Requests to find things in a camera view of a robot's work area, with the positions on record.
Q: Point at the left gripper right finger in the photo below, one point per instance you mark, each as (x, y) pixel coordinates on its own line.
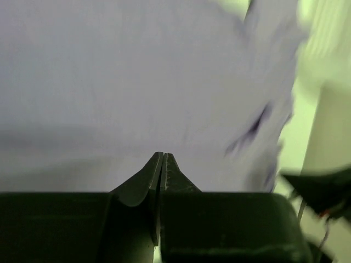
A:
(220, 227)

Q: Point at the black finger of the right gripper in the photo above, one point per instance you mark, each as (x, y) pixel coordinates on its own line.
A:
(328, 194)

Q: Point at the lavender cloth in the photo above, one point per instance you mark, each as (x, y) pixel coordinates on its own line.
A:
(90, 90)

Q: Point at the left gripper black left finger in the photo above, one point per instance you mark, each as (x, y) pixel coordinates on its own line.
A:
(117, 226)

